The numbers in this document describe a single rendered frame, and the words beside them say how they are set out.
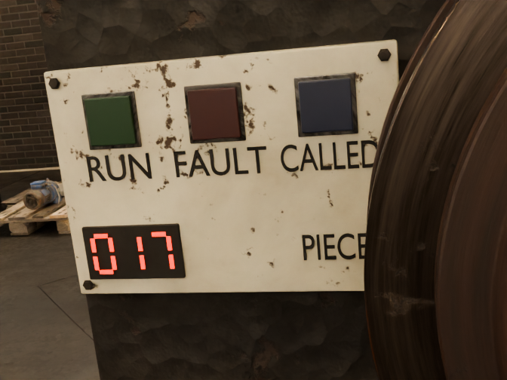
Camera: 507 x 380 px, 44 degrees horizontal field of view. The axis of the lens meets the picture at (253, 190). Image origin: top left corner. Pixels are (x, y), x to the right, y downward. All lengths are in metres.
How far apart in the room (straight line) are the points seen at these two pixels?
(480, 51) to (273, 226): 0.22
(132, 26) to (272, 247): 0.20
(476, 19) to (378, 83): 0.15
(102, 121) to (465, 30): 0.28
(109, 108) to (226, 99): 0.09
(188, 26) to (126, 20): 0.05
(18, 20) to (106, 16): 6.96
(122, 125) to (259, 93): 0.11
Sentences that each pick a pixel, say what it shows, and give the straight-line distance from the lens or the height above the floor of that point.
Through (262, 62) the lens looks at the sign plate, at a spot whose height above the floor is 1.23.
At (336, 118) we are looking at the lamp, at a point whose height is 1.19.
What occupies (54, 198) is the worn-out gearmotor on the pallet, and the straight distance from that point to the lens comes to 5.05.
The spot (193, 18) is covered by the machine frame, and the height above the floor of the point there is 1.27.
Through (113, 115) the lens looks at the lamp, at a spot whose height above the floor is 1.20.
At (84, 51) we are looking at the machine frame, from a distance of 0.51.
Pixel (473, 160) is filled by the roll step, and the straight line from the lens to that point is 0.30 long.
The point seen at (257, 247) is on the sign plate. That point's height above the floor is 1.10.
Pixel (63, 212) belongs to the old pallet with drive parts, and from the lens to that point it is 4.75.
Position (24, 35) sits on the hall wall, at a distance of 7.43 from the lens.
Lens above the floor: 1.25
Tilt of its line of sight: 14 degrees down
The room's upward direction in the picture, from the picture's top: 6 degrees counter-clockwise
